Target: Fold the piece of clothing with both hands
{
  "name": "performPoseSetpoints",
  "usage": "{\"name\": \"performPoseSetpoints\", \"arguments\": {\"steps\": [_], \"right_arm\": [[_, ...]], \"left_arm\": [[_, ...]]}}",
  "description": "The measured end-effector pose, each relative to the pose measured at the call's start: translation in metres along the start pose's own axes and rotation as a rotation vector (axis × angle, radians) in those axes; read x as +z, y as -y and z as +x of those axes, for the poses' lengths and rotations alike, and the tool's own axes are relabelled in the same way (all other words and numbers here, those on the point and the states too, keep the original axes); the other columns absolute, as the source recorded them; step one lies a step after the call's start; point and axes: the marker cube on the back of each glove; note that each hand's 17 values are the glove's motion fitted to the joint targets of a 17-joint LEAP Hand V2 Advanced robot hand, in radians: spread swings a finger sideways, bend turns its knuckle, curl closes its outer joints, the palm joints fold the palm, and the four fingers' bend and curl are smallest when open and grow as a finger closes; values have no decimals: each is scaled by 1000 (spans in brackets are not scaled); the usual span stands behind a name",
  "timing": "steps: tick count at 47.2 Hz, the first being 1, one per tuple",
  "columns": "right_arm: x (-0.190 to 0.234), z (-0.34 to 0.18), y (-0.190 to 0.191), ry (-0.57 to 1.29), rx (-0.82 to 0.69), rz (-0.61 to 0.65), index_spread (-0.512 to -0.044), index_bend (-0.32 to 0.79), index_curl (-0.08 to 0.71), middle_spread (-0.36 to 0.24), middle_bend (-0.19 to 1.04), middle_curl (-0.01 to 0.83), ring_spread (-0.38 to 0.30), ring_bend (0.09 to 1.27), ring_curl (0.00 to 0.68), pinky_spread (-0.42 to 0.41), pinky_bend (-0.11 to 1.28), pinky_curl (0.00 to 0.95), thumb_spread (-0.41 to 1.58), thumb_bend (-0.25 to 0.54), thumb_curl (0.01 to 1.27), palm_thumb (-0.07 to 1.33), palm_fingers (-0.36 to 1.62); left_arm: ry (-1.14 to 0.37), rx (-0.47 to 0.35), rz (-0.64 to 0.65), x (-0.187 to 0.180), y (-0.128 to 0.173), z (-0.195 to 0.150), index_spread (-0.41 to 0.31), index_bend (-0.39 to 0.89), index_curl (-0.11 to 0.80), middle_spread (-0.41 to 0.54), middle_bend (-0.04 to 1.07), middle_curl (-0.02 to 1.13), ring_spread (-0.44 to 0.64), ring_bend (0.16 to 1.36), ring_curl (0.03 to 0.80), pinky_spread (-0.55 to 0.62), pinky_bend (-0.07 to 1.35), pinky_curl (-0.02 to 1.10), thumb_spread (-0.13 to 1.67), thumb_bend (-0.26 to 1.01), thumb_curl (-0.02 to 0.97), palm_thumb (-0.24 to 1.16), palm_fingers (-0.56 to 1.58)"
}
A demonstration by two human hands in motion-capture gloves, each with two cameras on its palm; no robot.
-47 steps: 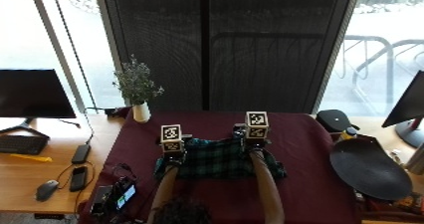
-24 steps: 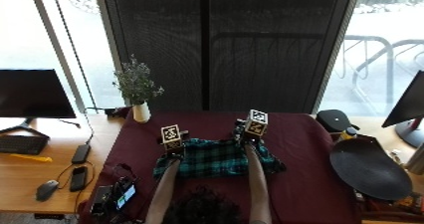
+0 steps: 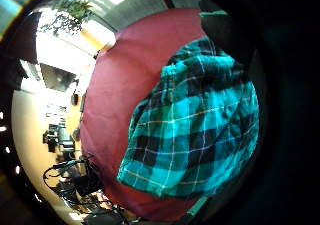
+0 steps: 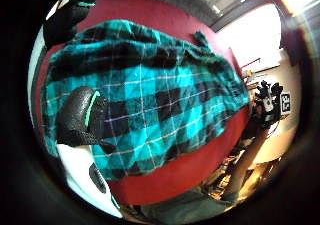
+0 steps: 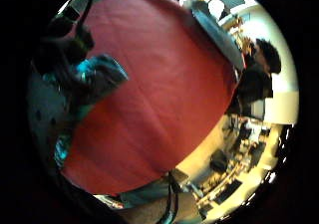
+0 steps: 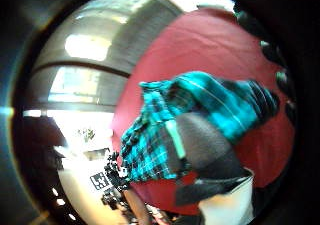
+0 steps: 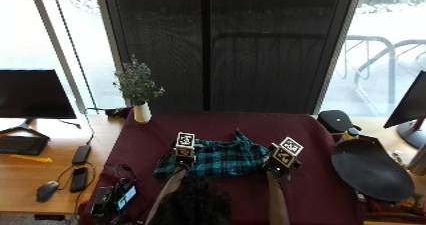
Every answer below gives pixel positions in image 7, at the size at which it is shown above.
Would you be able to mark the person's right hand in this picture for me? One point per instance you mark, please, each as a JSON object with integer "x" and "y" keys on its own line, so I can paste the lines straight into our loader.
{"x": 275, "y": 166}

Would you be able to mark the teal plaid cloth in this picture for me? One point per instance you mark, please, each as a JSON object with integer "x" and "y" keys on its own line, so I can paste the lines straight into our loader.
{"x": 226, "y": 155}

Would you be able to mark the white marker cube right glove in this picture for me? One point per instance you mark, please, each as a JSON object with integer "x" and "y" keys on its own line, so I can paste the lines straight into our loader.
{"x": 287, "y": 153}

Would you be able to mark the white vase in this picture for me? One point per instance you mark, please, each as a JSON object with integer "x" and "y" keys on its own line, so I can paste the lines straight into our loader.
{"x": 141, "y": 113}

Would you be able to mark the bunch of small pale flowers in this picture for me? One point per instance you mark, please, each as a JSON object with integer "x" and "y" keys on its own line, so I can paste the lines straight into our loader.
{"x": 135, "y": 81}

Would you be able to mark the black monitor with thin stand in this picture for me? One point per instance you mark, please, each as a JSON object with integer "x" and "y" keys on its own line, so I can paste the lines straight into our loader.
{"x": 30, "y": 93}

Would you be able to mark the grey window frame post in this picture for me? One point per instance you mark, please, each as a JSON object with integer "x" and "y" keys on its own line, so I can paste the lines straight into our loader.
{"x": 57, "y": 48}

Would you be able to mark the yellow bottle with black cap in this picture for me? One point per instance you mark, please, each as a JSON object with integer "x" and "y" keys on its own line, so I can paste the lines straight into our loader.
{"x": 350, "y": 134}

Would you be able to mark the black power brick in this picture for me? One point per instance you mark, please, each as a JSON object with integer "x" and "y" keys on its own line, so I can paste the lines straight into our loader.
{"x": 81, "y": 154}

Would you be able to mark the black phone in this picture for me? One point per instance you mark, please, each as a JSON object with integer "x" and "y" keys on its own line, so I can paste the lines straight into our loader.
{"x": 78, "y": 179}

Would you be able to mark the black monitor with round stand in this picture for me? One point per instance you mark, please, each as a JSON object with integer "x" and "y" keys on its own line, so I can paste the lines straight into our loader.
{"x": 410, "y": 106}

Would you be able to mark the grey computer mouse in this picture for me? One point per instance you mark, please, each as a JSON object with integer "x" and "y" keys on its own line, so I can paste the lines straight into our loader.
{"x": 46, "y": 191}

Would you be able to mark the white marker cube glove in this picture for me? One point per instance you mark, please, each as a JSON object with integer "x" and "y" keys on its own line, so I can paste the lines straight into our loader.
{"x": 287, "y": 153}
{"x": 185, "y": 144}

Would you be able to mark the flat yellow strip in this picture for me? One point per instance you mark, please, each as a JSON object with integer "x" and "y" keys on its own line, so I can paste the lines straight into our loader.
{"x": 30, "y": 158}

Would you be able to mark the maroon tablecloth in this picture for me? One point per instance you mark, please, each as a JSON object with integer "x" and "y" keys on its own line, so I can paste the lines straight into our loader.
{"x": 253, "y": 198}

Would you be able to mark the grey metal bike rack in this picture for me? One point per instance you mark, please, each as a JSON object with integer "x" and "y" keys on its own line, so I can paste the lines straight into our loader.
{"x": 367, "y": 68}
{"x": 390, "y": 65}

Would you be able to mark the person's left hand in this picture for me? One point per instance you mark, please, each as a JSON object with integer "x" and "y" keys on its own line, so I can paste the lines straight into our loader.
{"x": 183, "y": 160}

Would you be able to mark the black keyboard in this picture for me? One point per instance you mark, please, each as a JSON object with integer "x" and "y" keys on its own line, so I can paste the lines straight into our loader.
{"x": 20, "y": 145}

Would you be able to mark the white marker cube left glove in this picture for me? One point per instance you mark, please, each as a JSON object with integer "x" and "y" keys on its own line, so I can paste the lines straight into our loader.
{"x": 185, "y": 144}

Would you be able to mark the dark mesh window screen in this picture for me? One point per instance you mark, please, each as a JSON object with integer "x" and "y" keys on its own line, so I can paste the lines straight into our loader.
{"x": 266, "y": 51}

